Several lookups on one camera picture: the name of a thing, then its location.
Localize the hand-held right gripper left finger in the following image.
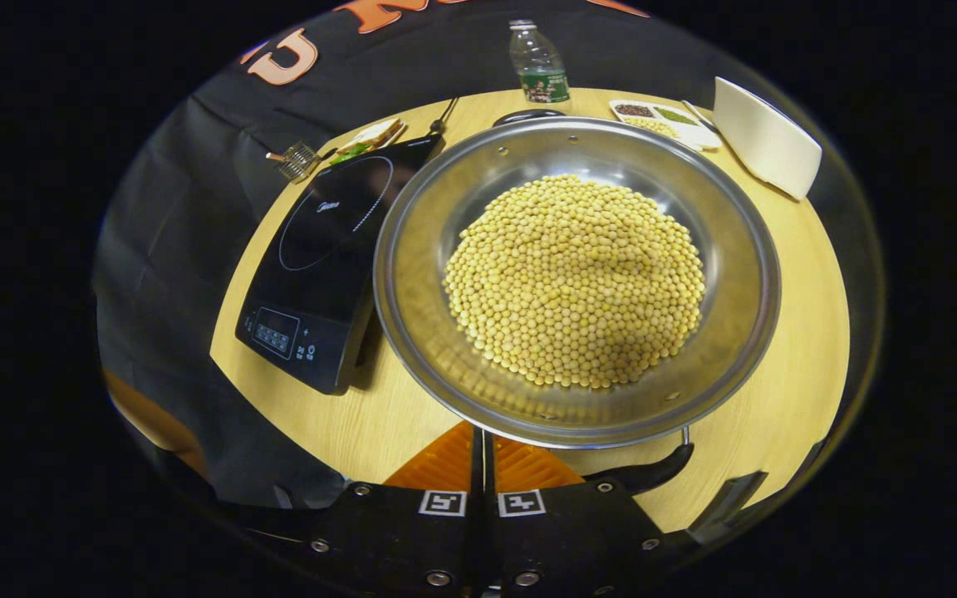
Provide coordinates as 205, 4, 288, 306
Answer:
311, 420, 486, 598

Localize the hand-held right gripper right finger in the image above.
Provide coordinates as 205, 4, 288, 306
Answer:
483, 430, 669, 598

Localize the stainless steel pot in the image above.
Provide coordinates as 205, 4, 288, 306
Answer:
372, 108, 783, 497

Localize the black induction cooktop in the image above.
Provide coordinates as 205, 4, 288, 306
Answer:
235, 135, 444, 396

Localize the pile of soybeans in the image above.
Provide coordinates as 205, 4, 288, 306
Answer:
443, 173, 706, 390

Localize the small sandwich plate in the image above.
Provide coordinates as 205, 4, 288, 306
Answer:
333, 120, 409, 165

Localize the black backdrop cloth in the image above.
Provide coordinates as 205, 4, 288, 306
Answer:
92, 0, 778, 507

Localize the small heap of soybeans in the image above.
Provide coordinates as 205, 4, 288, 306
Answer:
626, 117, 679, 139

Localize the white divided dish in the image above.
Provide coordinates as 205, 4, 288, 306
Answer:
609, 99, 723, 152

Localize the white toaster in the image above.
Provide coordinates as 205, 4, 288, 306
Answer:
712, 76, 823, 202

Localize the clear plastic water bottle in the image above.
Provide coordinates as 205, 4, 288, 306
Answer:
508, 20, 571, 105

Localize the metal wire holder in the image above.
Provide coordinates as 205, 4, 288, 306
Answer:
266, 140, 326, 184

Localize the black power cable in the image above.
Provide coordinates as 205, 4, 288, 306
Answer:
429, 96, 461, 138

